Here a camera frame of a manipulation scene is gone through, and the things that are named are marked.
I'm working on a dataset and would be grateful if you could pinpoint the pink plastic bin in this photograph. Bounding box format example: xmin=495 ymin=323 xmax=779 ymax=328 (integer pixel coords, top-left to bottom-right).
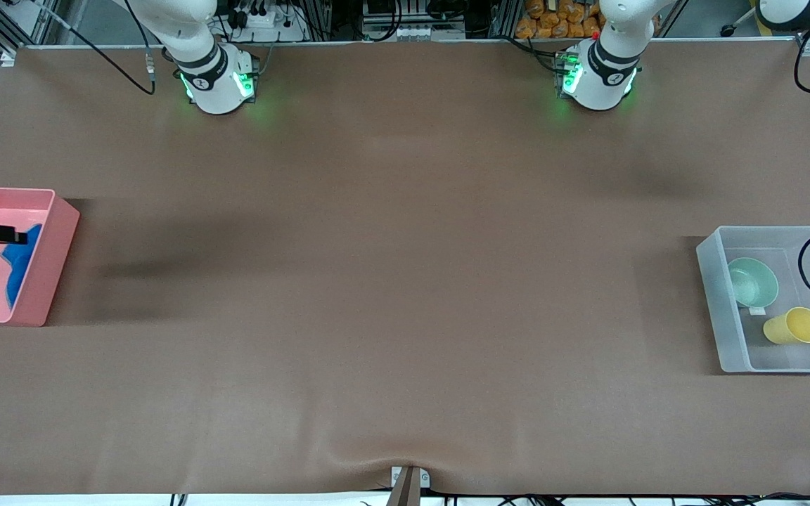
xmin=0 ymin=186 xmax=81 ymax=327

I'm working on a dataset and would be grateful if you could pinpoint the white table clamp bracket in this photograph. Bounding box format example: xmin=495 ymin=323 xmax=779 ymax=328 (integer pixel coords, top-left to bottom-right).
xmin=391 ymin=466 xmax=431 ymax=489

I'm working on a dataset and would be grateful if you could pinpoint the white power strip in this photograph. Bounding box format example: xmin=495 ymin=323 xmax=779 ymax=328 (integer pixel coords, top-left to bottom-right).
xmin=226 ymin=6 xmax=307 ymax=41

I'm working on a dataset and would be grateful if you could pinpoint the brown camera stand post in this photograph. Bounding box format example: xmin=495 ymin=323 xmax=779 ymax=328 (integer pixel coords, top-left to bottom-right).
xmin=387 ymin=467 xmax=423 ymax=506

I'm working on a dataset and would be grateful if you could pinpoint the clear plastic bin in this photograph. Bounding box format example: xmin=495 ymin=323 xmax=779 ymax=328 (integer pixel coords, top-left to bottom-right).
xmin=696 ymin=225 xmax=810 ymax=374

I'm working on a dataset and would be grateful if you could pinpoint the yellow cup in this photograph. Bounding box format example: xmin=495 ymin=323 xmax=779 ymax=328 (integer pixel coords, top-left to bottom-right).
xmin=762 ymin=306 xmax=810 ymax=346

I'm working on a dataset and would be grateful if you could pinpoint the blue cloth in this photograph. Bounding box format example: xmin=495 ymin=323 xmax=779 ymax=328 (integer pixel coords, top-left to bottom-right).
xmin=1 ymin=223 xmax=44 ymax=309

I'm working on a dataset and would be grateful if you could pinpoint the orange packaged goods pile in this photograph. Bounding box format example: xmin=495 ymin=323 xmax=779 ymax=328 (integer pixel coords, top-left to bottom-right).
xmin=515 ymin=0 xmax=604 ymax=39

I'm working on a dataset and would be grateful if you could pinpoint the light green bowl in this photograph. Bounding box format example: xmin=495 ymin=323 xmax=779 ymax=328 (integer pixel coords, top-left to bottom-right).
xmin=727 ymin=257 xmax=780 ymax=309

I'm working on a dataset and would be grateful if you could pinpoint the aluminium frame post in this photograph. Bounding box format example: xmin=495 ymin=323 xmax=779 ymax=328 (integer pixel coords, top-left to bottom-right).
xmin=309 ymin=0 xmax=333 ymax=41
xmin=491 ymin=0 xmax=520 ymax=39

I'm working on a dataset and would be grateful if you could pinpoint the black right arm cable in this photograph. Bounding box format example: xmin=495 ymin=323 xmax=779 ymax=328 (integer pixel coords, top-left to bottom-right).
xmin=0 ymin=0 xmax=158 ymax=226

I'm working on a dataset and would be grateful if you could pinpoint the grey electrical terminal unit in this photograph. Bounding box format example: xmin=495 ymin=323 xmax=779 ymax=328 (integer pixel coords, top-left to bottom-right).
xmin=361 ymin=0 xmax=435 ymax=41

